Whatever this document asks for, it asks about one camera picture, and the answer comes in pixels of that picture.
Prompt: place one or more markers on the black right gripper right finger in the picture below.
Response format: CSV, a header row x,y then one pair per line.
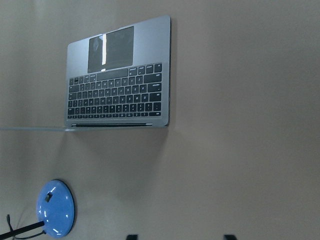
x,y
229,237

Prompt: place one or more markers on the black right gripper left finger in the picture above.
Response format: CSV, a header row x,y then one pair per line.
x,y
132,237

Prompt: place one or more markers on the grey laptop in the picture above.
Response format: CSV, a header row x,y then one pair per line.
x,y
120,78

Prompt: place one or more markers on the blue desk lamp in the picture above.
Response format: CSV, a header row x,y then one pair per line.
x,y
55,210

